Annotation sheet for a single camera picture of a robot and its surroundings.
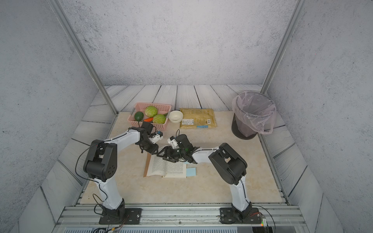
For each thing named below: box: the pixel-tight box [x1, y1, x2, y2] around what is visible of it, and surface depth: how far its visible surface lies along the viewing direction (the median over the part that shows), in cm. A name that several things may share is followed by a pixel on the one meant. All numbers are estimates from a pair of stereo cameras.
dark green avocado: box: [134, 111, 144, 122], surface depth 116 cm
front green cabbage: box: [152, 114, 166, 124], surface depth 109 cm
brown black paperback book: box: [143, 152, 187, 179], surface depth 89 cm
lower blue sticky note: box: [186, 166, 197, 177], surface depth 89 cm
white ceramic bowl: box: [168, 110, 184, 124], surface depth 116 cm
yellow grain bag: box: [179, 108, 218, 130], surface depth 116 cm
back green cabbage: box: [144, 105, 158, 118], surface depth 115 cm
